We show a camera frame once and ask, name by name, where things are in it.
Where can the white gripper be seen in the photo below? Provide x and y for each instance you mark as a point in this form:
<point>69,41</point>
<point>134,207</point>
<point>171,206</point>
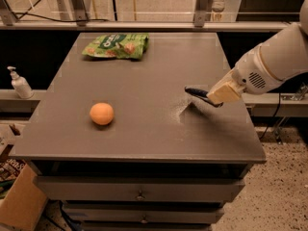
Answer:
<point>249,71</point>

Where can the blue rxbar blueberry wrapper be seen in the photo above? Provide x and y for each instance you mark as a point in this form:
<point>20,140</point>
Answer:
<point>201,94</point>

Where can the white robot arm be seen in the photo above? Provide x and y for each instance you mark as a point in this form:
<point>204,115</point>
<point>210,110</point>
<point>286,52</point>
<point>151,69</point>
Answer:
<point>268,65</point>

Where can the green rice chip bag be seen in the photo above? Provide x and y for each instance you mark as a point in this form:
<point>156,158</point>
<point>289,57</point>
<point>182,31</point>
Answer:
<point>118,46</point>

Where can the orange fruit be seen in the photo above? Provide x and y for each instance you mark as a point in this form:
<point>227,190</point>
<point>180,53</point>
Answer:
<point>102,113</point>

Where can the grey metal railing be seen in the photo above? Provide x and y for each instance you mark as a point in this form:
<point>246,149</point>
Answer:
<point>134,15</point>

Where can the grey upper drawer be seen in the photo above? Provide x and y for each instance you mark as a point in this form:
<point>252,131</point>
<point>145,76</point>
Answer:
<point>139,189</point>

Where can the grey drawer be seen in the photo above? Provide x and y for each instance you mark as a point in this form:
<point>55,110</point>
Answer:
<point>144,213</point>
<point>139,189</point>

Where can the grey lower drawer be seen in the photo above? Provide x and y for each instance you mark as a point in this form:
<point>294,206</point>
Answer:
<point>144,213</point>

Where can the white pump lotion bottle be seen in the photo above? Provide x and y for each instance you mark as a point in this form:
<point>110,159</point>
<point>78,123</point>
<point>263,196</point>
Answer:
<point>20,84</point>

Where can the cardboard box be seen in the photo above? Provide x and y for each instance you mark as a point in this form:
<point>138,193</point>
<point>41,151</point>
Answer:
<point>22,202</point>

